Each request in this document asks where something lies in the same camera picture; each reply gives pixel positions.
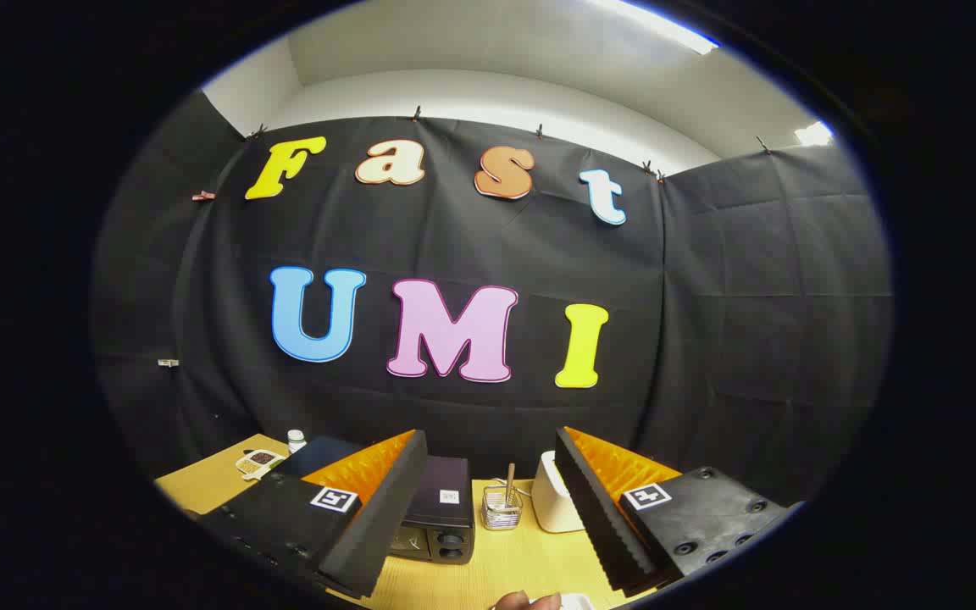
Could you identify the white divided snack dish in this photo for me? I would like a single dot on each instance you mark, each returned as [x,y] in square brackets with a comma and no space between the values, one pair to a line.
[261,459]

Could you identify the small white bottle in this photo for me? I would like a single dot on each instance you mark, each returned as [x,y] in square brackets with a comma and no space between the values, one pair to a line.
[296,442]

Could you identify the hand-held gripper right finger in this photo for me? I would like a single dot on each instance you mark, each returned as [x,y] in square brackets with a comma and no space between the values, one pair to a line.
[602,525]

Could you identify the black toaster oven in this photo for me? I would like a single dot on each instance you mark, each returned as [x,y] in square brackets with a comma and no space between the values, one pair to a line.
[446,517]

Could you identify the cream white toaster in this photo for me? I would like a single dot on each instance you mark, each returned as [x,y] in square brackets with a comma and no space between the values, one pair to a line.
[551,504]

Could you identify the wooden stick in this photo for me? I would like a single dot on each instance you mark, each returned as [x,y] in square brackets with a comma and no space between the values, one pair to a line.
[510,483]

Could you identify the small ceiling light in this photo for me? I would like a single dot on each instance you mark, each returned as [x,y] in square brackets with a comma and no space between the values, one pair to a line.
[814,134]

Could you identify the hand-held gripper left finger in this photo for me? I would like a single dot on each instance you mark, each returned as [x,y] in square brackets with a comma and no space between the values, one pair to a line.
[382,525]

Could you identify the long ceiling light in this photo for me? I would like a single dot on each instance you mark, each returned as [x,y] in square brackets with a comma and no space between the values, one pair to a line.
[666,27]

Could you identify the white square plate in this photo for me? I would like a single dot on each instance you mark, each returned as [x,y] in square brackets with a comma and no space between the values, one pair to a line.
[577,602]

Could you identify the row of black cloth clips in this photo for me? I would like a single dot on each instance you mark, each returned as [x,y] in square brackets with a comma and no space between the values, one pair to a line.
[416,113]

